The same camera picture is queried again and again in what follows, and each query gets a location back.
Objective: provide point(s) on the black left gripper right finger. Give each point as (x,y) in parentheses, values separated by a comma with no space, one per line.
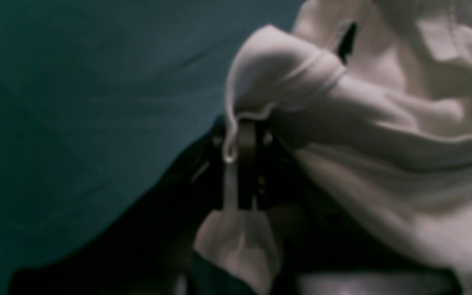
(325,251)

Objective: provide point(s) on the white T-shirt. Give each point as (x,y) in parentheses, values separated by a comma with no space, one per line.
(373,99)

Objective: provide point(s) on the teal table cloth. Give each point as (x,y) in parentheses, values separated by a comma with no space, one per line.
(97,98)

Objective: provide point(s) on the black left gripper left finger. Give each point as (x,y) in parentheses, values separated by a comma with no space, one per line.
(139,241)

